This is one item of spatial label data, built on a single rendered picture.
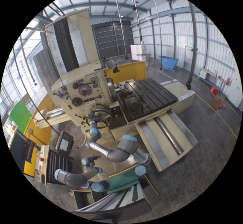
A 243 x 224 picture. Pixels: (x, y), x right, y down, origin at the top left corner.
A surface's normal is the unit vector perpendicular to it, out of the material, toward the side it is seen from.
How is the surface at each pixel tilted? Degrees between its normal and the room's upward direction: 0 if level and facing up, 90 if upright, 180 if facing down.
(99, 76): 90
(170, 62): 90
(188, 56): 90
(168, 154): 0
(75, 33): 90
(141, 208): 0
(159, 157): 0
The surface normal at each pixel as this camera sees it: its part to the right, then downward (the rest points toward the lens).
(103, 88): 0.29, 0.59
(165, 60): -0.69, 0.54
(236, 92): -0.94, 0.30
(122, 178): -0.15, -0.76
